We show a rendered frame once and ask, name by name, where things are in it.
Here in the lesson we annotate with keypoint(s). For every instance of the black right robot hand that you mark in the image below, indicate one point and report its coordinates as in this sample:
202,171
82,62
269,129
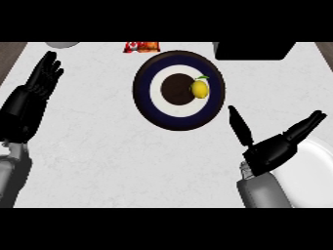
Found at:
272,151

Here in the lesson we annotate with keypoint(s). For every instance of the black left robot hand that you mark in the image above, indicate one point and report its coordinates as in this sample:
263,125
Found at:
28,101

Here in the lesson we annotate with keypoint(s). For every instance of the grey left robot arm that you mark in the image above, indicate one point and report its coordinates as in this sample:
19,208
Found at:
4,175

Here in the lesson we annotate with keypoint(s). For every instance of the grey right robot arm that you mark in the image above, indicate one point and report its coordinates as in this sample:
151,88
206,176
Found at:
263,190

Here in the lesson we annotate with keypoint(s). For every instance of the yellow lemon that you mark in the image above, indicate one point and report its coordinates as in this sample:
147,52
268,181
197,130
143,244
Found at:
200,89

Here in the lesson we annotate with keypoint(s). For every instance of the dark blue and white plate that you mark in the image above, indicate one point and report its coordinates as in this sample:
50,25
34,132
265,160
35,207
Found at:
179,90

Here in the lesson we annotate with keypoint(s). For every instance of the grey bowl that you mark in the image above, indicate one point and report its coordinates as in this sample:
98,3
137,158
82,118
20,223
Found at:
63,44

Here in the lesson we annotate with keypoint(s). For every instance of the red and orange packet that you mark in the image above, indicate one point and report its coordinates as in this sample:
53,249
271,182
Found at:
143,47

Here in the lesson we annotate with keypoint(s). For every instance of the black appliance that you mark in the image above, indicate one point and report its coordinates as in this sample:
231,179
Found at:
253,50

